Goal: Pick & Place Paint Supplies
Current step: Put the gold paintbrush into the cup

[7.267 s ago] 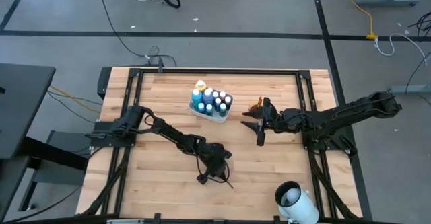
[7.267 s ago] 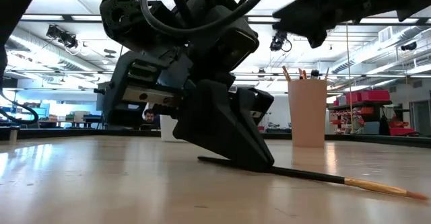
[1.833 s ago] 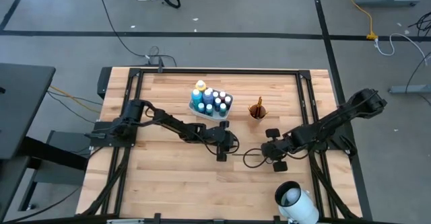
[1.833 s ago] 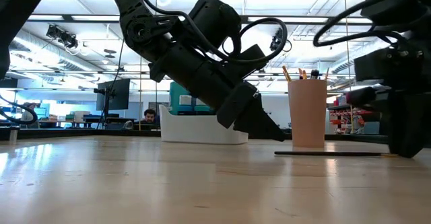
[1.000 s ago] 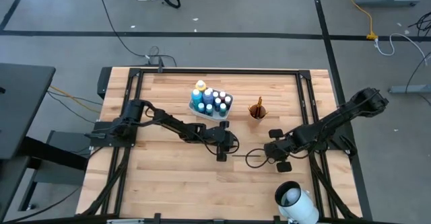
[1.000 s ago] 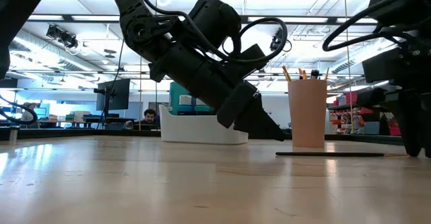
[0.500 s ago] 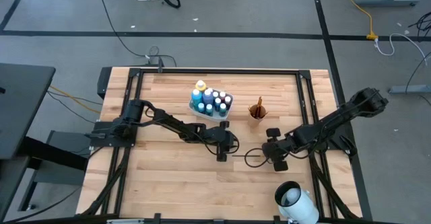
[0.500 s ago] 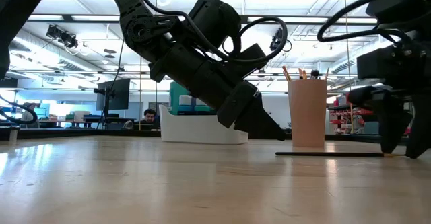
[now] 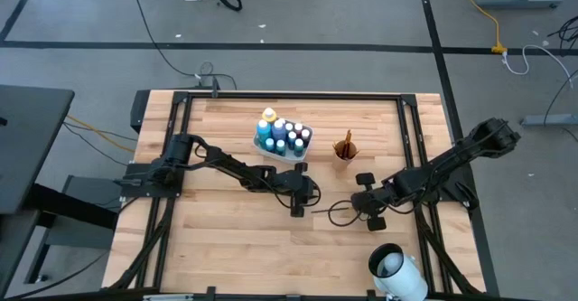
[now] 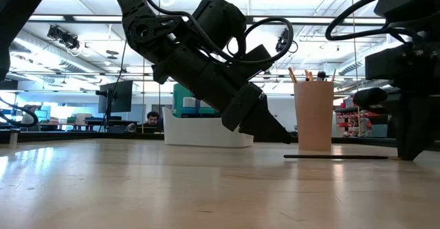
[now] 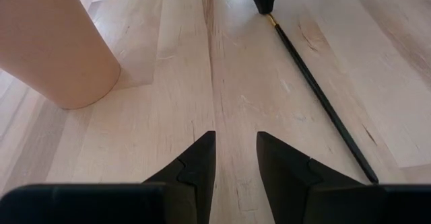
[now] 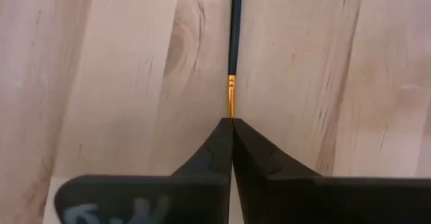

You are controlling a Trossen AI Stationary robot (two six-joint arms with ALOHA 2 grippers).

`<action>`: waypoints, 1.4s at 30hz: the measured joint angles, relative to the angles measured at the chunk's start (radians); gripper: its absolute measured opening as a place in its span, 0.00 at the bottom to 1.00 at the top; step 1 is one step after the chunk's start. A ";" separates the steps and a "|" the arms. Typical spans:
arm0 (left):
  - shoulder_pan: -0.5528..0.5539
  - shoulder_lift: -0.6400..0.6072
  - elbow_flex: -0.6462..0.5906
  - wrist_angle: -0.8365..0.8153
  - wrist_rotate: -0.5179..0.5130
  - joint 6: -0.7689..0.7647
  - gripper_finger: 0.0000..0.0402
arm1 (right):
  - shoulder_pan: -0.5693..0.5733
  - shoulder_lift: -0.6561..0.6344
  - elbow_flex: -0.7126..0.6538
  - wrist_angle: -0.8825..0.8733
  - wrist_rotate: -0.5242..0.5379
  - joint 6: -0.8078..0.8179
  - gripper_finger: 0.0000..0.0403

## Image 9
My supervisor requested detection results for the large teal paint bottle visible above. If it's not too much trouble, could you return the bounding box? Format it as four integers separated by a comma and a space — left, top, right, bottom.
256, 118, 273, 142

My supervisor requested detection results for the white mug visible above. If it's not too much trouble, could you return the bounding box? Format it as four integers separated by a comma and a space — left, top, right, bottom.
368, 242, 429, 301

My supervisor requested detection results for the long black floor cable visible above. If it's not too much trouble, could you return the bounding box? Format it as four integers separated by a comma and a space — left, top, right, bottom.
129, 0, 238, 92

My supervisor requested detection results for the thin yellow cable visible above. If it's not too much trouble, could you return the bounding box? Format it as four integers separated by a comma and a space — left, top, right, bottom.
66, 114, 136, 154

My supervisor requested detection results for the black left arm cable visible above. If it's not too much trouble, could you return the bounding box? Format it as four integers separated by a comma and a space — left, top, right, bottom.
259, 174, 322, 211

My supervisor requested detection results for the large periwinkle paint bottle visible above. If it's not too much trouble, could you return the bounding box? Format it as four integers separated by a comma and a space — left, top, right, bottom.
271, 118, 287, 142

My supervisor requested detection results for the white plastic bin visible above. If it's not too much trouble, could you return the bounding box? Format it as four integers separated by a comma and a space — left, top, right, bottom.
252, 118, 314, 166

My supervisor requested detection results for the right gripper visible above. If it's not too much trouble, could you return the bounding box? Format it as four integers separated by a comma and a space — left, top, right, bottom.
350, 172, 395, 232

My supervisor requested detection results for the peach plastic cup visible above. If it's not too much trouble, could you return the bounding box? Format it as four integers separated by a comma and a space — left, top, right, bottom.
331, 138, 361, 174

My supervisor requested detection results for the black desk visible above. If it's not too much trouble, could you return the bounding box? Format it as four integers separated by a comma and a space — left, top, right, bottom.
0, 83, 119, 300

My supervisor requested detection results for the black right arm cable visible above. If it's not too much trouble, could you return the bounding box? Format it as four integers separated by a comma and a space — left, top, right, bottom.
326, 199, 367, 229

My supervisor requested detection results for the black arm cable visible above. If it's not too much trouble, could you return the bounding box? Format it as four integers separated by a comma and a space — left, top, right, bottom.
259, 174, 322, 211
326, 199, 367, 229

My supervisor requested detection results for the yellow extension cord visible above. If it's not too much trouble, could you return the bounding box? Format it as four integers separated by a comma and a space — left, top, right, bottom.
466, 0, 508, 54

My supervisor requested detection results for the white floor cable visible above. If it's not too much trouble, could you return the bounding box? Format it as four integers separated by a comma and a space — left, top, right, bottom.
501, 43, 575, 89

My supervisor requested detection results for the black cable bundle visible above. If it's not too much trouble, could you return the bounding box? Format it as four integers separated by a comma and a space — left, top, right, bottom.
545, 14, 578, 52

